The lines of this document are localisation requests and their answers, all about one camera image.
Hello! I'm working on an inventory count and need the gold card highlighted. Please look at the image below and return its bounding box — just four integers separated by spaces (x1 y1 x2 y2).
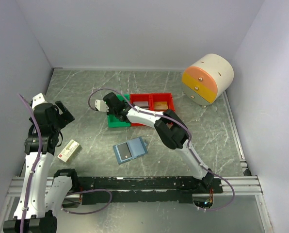
154 101 168 111

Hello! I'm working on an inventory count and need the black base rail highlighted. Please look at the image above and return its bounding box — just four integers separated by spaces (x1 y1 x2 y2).
67 176 223 205

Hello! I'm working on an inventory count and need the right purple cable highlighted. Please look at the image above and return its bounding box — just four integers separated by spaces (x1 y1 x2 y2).
88 88 235 211

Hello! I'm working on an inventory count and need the purple cable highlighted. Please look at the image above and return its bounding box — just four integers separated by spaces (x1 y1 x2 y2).
88 88 235 211
17 93 42 233

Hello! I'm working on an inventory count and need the blue card holder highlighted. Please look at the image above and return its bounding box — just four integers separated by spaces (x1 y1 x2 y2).
112 136 148 165

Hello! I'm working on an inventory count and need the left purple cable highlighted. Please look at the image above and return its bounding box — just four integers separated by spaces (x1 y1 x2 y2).
17 93 42 233

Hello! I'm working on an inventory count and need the round drawer cabinet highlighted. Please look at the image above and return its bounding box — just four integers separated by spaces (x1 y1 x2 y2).
181 53 234 106

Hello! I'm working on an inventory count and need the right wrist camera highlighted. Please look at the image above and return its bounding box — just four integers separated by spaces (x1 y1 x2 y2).
94 100 109 113

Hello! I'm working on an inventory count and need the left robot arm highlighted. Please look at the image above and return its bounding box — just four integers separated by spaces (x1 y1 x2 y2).
3 100 80 233

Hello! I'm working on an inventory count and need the white striped card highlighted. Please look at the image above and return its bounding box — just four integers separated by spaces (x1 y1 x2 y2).
133 101 149 109

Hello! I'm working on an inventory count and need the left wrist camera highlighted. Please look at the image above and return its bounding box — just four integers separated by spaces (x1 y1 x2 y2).
32 93 47 110

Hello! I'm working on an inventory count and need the green plastic bin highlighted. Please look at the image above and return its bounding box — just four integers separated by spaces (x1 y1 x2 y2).
107 94 131 128

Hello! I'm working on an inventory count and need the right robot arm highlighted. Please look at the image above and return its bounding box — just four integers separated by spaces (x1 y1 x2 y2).
103 92 214 193

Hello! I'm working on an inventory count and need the grey card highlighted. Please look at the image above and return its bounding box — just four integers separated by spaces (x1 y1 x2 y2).
117 143 131 160

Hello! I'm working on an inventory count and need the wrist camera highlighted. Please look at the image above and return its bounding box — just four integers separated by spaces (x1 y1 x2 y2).
94 100 109 113
32 93 47 110

